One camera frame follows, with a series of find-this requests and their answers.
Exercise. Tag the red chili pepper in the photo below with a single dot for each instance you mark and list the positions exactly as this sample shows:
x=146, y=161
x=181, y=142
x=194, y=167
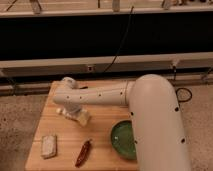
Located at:
x=83, y=153

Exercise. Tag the green ceramic bowl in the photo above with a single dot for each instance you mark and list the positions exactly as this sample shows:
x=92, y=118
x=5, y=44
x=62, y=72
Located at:
x=122, y=140

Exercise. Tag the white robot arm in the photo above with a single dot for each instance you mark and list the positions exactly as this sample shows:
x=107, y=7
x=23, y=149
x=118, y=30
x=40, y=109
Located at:
x=158, y=129

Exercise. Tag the white label bottle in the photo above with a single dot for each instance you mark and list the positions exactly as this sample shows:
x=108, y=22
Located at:
x=69, y=115

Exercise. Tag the wooden board table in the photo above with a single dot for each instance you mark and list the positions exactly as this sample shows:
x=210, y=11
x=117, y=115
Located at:
x=71, y=136

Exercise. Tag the white sponge block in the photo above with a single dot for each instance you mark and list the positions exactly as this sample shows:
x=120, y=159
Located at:
x=49, y=146

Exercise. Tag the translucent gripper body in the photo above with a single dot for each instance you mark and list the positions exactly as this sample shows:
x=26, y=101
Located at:
x=83, y=117

